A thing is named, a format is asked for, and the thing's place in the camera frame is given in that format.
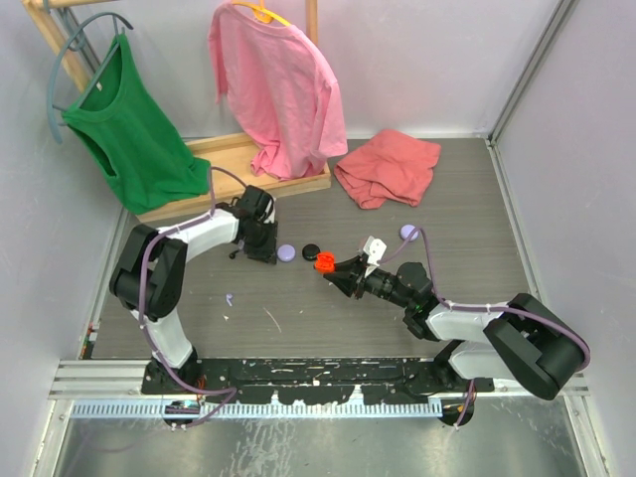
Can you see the wooden clothes rack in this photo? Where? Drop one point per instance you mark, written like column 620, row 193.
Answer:
column 231, row 154

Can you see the orange round charging case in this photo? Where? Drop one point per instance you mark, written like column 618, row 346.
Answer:
column 325, row 262

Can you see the pink t-shirt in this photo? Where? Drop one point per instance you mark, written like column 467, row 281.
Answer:
column 281, row 91

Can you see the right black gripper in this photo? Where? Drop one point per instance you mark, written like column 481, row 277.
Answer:
column 348, row 281

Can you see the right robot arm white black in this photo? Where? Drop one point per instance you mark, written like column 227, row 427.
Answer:
column 520, row 340

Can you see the aluminium corner post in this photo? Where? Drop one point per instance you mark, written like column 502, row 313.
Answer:
column 539, row 53

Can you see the lilac earbud charging case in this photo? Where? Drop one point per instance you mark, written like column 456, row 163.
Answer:
column 409, row 233

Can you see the green tank top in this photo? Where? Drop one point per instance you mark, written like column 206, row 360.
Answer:
column 140, row 153

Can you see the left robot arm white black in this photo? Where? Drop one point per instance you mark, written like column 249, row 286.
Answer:
column 148, row 277

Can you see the lilac round charging case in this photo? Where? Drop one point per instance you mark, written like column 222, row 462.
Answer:
column 286, row 252

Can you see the black round charging case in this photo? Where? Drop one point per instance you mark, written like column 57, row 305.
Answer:
column 310, row 251

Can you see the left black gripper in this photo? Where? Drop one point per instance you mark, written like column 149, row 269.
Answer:
column 266, row 252

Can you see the white slotted cable duct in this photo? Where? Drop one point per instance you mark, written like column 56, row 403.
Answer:
column 188, row 409

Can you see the coral folded cloth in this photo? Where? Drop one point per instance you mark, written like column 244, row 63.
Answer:
column 391, row 166

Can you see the yellow hanger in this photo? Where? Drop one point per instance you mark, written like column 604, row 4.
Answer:
column 261, row 13

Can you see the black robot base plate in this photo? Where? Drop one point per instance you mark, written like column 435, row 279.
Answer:
column 322, row 381

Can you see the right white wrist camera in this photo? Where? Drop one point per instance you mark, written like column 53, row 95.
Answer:
column 372, row 253

